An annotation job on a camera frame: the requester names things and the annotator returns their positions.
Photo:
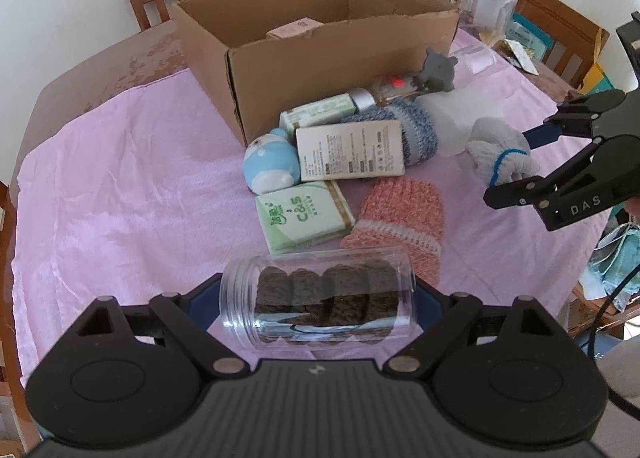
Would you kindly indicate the blue white plush toy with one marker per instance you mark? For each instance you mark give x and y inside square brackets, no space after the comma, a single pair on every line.
[270,163]

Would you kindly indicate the pink carton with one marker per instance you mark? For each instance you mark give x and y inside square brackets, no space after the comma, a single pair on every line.
[295,29]

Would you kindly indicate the cream cardboard carton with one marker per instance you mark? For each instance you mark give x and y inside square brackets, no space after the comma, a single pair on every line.
[350,150]

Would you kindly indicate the white glove blue cuff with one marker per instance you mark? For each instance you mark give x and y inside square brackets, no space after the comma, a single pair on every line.
[492,148]

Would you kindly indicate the green white slim box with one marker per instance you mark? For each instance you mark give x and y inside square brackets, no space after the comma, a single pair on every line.
[320,110]

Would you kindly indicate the green tissue pack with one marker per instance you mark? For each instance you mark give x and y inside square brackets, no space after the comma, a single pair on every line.
[300,218]

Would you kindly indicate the grey plush toy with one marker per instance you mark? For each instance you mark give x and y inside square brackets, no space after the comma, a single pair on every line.
[439,70]

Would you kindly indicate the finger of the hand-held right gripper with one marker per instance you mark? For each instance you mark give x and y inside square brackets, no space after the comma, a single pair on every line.
[515,193]
[542,136]

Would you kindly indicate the teal booklet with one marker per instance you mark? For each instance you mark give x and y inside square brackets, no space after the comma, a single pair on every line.
[527,33]

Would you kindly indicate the brown cardboard box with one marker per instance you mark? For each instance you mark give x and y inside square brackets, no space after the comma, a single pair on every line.
[325,68]

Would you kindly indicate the clear plastic cookie jar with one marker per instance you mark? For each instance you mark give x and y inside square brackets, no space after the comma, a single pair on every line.
[320,298]

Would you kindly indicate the pink tablecloth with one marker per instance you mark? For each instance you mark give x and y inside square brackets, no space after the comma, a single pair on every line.
[125,188]

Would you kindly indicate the yellow snack packet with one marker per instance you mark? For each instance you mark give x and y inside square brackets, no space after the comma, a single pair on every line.
[520,58]

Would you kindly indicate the pink knitted hat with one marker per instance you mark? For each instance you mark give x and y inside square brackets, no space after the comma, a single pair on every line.
[400,218]

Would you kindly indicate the grey cloth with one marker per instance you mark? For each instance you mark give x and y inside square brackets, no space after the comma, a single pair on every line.
[625,368]

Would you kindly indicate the teal cloth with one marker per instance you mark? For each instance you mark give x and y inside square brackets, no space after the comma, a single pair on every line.
[612,263]

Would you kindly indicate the clear jar black lid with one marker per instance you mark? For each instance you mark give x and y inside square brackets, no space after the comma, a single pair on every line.
[487,3]

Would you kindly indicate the yellow green bag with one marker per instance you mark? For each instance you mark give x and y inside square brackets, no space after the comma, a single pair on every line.
[595,80]

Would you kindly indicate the translucent white plastic pack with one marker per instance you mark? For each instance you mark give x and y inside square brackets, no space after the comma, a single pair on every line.
[450,113]

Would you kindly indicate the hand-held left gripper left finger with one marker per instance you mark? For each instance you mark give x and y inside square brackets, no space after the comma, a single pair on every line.
[202,303]

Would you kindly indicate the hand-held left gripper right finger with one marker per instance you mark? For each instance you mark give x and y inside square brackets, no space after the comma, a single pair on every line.
[430,305]

